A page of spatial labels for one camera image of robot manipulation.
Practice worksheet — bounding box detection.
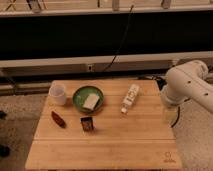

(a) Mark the dark red oblong object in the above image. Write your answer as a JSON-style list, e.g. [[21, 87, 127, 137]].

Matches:
[[51, 111, 66, 128]]

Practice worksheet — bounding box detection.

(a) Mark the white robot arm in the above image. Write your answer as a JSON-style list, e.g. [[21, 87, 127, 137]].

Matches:
[[160, 60, 213, 126]]

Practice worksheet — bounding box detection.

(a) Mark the white plastic bottle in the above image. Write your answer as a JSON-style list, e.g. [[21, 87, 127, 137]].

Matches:
[[121, 84, 140, 114]]

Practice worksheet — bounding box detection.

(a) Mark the white plastic cup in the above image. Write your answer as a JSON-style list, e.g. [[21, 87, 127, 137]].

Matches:
[[49, 84, 67, 105]]

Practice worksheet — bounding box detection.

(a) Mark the white sponge block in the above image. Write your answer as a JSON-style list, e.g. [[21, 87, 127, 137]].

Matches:
[[83, 93, 99, 110]]

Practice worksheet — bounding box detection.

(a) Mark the green bowl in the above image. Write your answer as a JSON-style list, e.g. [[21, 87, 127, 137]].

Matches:
[[72, 86, 104, 114]]

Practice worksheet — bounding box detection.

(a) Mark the white wall outlet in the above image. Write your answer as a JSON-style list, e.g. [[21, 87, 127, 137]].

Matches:
[[88, 64, 93, 72]]

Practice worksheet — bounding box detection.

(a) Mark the black hanging cable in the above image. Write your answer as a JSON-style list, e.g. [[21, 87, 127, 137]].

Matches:
[[101, 4, 135, 73]]

